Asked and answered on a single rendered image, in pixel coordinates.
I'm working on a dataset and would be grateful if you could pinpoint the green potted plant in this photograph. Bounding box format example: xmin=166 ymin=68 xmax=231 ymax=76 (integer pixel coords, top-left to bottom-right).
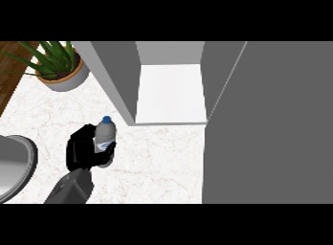
xmin=0 ymin=40 xmax=92 ymax=93

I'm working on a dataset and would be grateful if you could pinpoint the grey cabinet body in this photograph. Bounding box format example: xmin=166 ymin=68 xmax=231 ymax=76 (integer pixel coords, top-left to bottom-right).
xmin=71 ymin=40 xmax=248 ymax=127

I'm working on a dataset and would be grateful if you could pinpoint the clear water bottle blue cap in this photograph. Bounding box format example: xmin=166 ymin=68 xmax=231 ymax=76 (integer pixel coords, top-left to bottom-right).
xmin=93 ymin=115 xmax=117 ymax=168

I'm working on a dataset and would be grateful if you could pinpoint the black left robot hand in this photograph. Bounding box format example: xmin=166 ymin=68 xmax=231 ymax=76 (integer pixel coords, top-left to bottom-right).
xmin=64 ymin=122 xmax=119 ymax=172

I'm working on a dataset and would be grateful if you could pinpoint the dark grey cabinet door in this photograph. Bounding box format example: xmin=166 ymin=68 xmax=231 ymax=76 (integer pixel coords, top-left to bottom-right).
xmin=201 ymin=40 xmax=333 ymax=205

